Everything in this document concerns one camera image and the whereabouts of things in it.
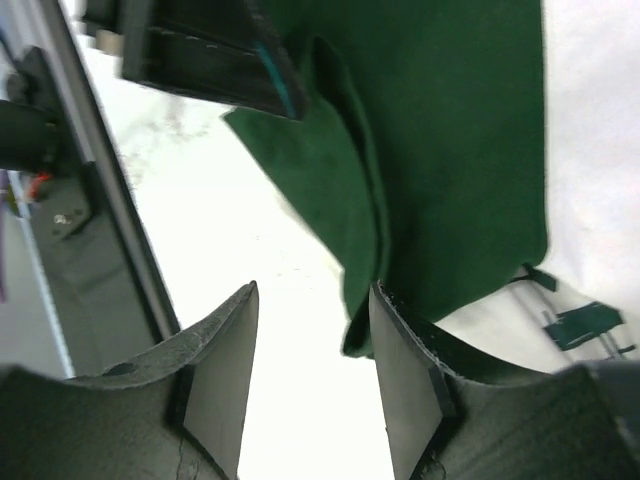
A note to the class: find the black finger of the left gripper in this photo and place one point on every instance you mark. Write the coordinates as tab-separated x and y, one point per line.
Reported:
226	52

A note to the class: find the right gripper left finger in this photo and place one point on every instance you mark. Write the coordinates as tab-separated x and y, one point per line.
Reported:
175	411

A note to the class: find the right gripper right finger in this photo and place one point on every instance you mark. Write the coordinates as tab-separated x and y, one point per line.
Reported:
453	411

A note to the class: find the white green-sleeved Charlie Brown t-shirt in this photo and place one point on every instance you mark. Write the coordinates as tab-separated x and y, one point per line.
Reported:
479	158

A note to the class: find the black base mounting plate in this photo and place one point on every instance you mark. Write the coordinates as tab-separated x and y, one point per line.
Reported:
80	287

